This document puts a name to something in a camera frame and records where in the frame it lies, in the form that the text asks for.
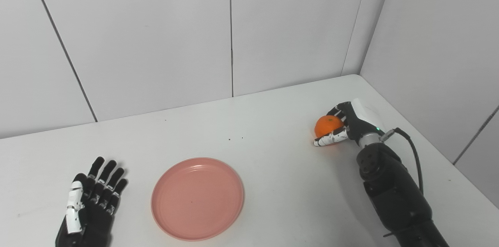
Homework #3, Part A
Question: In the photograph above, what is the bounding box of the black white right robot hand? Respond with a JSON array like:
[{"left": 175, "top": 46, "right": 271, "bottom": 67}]
[{"left": 313, "top": 98, "right": 387, "bottom": 148}]

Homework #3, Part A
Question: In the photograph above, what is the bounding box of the pink round plate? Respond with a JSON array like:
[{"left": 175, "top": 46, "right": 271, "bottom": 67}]
[{"left": 151, "top": 157, "right": 245, "bottom": 242}]

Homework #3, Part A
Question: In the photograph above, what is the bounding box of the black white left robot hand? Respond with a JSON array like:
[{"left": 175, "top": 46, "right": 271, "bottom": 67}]
[{"left": 55, "top": 157, "right": 129, "bottom": 247}]

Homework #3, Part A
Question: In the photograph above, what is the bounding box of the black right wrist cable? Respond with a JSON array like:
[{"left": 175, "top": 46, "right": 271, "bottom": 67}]
[{"left": 380, "top": 127, "right": 425, "bottom": 195}]

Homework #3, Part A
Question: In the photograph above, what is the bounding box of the orange fruit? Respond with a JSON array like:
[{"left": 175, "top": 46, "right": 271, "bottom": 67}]
[{"left": 315, "top": 115, "right": 344, "bottom": 138}]

